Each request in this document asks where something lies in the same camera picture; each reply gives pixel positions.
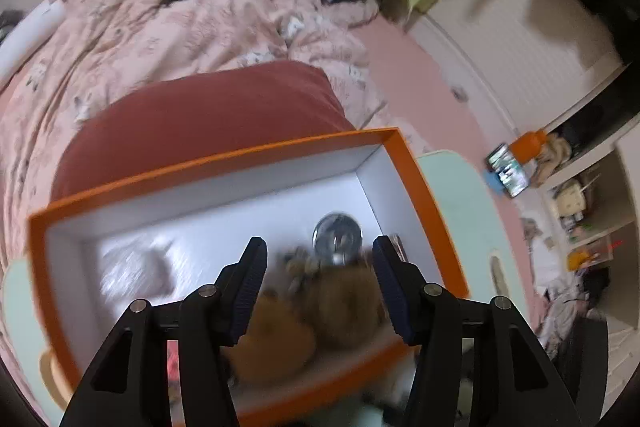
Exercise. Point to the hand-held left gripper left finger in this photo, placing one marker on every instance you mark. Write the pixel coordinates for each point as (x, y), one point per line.
(245, 292)

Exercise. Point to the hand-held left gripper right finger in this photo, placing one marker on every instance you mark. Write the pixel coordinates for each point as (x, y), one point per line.
(395, 297)

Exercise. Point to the brown plush toy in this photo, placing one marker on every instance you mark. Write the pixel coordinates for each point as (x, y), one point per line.
(345, 312)

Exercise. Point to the orange cardboard box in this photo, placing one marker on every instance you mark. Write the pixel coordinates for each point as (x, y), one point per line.
(250, 202)

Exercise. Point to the shiny round metal lid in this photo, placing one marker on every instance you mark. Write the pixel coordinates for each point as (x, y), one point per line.
(337, 237)

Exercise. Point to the mint green lap table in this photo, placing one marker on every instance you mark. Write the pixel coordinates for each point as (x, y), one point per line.
(460, 207)

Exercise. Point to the blue phone stand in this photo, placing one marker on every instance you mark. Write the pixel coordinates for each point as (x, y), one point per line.
(495, 182)

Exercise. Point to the white clothes pile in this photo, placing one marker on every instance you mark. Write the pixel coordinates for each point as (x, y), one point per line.
(550, 267)

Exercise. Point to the smartphone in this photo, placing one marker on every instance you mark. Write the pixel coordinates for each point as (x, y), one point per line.
(507, 169)

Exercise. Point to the red pillow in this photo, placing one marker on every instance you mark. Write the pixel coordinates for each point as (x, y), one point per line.
(200, 112)

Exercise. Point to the beige clothing on shelf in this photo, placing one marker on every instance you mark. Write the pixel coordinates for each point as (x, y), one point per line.
(550, 157)

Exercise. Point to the pink floral blanket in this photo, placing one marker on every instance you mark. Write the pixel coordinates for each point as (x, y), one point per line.
(150, 37)

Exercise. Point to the white open shelf unit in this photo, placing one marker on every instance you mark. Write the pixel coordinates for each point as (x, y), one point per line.
(630, 157)

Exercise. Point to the white paper roll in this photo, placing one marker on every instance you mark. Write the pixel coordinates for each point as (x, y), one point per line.
(30, 32)

